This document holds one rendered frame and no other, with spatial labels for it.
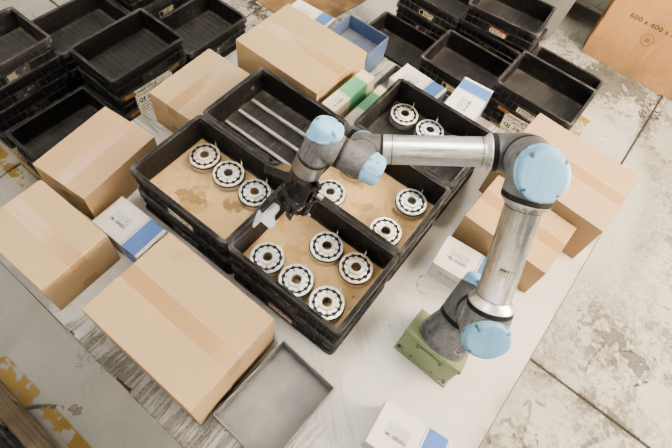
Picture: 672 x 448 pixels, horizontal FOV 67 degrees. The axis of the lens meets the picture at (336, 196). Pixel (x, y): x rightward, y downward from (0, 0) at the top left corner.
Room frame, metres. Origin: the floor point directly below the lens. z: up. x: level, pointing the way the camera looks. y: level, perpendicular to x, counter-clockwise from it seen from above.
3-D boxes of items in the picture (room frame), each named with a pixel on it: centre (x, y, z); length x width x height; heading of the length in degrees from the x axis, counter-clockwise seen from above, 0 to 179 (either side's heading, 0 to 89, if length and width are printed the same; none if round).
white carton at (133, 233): (0.68, 0.61, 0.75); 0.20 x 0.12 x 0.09; 63
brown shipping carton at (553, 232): (0.92, -0.60, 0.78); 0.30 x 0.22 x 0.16; 58
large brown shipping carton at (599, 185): (1.14, -0.77, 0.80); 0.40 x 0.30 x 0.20; 57
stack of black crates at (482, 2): (2.43, -0.73, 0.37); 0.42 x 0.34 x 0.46; 60
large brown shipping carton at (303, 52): (1.49, 0.23, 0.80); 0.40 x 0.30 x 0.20; 60
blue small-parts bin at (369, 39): (1.69, 0.03, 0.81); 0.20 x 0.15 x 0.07; 60
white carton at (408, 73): (1.52, -0.24, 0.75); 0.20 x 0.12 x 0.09; 57
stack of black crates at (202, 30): (2.00, 0.84, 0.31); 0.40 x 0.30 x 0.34; 150
